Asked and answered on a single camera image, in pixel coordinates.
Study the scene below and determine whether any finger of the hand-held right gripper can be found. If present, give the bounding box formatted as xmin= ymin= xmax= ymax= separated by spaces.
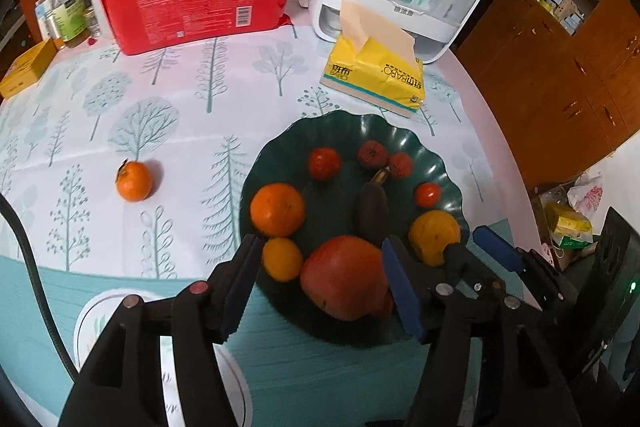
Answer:
xmin=442 ymin=243 xmax=508 ymax=298
xmin=472 ymin=226 xmax=576 ymax=328

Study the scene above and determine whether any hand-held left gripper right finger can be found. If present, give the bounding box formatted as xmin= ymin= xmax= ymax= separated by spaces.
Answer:
xmin=381 ymin=236 xmax=583 ymax=427

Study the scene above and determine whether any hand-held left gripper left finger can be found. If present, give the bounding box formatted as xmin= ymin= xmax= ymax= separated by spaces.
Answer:
xmin=57 ymin=233 xmax=265 ymax=427

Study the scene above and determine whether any large orange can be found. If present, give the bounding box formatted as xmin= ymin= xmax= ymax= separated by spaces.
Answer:
xmin=250 ymin=183 xmax=306 ymax=239

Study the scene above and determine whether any dark green scalloped plate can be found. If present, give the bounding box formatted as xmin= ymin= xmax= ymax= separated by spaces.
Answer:
xmin=239 ymin=109 xmax=465 ymax=348

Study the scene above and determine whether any small yellow orange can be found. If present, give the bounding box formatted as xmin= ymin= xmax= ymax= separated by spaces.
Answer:
xmin=262 ymin=237 xmax=304 ymax=283

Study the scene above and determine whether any red apple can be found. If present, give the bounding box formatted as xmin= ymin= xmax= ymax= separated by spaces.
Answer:
xmin=300 ymin=235 xmax=393 ymax=322

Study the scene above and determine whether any small red tomato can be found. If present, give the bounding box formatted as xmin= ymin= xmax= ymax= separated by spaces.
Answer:
xmin=415 ymin=183 xmax=442 ymax=208

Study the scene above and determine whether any yellow plastic bag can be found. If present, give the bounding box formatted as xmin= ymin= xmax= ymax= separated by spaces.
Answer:
xmin=544 ymin=202 xmax=594 ymax=249

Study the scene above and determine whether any white plastic bag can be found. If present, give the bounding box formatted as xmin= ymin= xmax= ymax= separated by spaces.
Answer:
xmin=567 ymin=172 xmax=604 ymax=214

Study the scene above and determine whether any wrinkled red lychee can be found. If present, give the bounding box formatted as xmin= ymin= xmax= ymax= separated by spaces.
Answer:
xmin=357 ymin=140 xmax=389 ymax=169
xmin=387 ymin=152 xmax=414 ymax=180

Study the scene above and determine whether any mandarin with leaf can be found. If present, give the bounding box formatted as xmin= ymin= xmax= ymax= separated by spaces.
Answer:
xmin=116 ymin=159 xmax=153 ymax=202

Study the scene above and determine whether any tree printed tablecloth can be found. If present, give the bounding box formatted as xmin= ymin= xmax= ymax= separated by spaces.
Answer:
xmin=0 ymin=24 xmax=556 ymax=427

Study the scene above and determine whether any wooden cabinet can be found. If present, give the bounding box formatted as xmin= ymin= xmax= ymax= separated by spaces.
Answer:
xmin=457 ymin=0 xmax=640 ymax=190

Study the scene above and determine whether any yellow tissue pack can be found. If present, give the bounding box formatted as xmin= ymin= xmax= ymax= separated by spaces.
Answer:
xmin=320 ymin=0 xmax=426 ymax=118

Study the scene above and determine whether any small glass jar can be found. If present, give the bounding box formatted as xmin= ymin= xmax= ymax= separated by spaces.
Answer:
xmin=85 ymin=7 xmax=104 ymax=40

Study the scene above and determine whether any yellow cardboard box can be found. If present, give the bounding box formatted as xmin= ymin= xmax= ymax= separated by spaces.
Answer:
xmin=0 ymin=38 xmax=58 ymax=100

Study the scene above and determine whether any green label bottle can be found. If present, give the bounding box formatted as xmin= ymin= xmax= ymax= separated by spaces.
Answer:
xmin=52 ymin=0 xmax=87 ymax=48

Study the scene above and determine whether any black cable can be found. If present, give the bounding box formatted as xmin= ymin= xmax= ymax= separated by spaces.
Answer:
xmin=0 ymin=196 xmax=81 ymax=380

